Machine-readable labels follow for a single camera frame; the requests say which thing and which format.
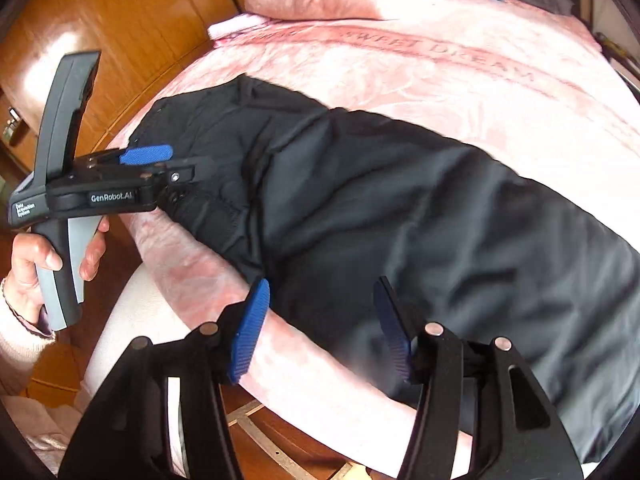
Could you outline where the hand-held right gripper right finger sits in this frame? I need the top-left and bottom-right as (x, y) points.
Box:
(372, 276), (585, 480)

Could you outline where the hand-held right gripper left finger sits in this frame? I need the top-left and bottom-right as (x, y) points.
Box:
(59, 277), (271, 480)

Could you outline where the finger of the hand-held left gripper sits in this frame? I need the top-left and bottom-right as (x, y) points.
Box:
(140, 156), (215, 206)
(75, 144), (174, 169)

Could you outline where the black jacket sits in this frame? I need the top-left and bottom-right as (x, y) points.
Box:
(127, 74), (640, 466)

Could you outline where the person's left forearm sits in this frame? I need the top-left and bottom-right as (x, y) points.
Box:
(0, 280), (57, 401)

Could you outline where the person's left hand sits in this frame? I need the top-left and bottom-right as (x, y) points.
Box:
(0, 216), (111, 333)

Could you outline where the metal cabinet latch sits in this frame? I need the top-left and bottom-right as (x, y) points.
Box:
(1, 106), (25, 147)

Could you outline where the wooden wardrobe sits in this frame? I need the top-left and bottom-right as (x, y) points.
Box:
(0, 0), (246, 171)

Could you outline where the pink and white towel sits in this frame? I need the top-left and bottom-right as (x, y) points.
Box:
(207, 14), (271, 42)

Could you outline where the person's pink top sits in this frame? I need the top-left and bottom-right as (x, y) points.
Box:
(0, 394), (76, 467)

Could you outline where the pink leaf-print blanket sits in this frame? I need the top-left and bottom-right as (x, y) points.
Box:
(105, 0), (640, 480)

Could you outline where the metal bed frame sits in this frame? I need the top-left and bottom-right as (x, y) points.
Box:
(225, 400), (356, 480)

